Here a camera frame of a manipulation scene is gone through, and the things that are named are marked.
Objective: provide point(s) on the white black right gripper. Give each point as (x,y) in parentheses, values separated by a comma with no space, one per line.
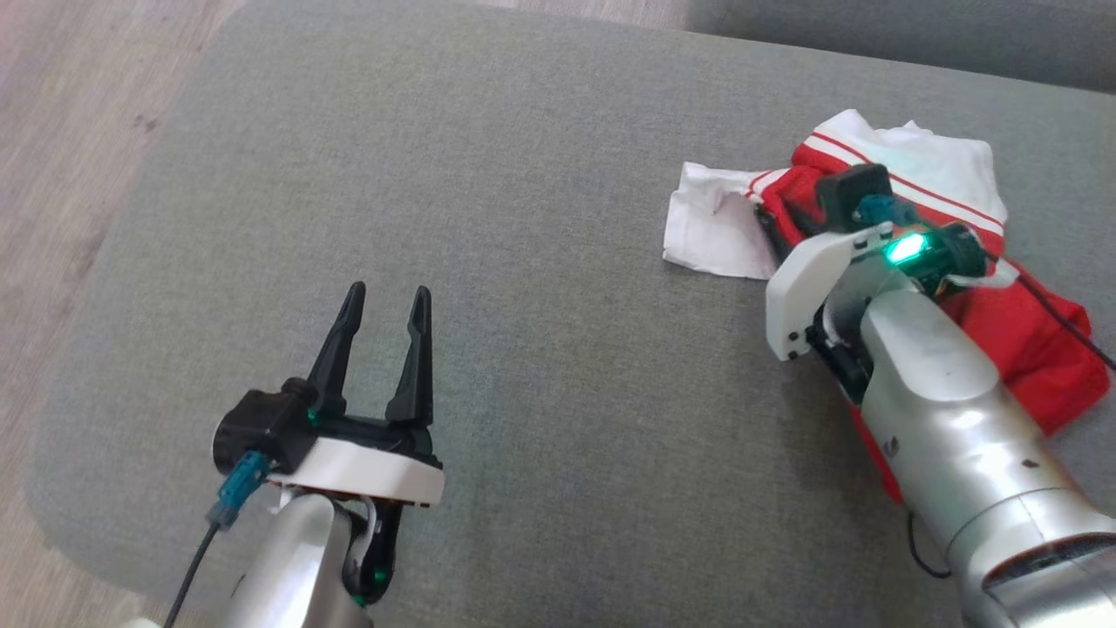
(806,279)

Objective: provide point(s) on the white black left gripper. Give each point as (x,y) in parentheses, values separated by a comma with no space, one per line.
(366,467)

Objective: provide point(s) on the red white sports jersey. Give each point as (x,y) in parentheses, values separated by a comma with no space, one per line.
(1037,340)

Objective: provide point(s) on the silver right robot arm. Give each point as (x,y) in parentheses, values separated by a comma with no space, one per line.
(942,401)

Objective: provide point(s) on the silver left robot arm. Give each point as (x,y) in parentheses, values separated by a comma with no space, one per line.
(288,567)

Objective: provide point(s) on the grey fabric sofa seat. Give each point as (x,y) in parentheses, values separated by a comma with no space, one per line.
(567,305)

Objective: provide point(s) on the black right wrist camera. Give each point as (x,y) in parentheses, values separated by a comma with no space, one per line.
(854,192)

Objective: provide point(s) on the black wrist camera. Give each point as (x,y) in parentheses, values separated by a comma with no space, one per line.
(854,192)
(257,427)

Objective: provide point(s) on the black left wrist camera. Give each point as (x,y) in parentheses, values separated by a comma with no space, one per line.
(257,427)

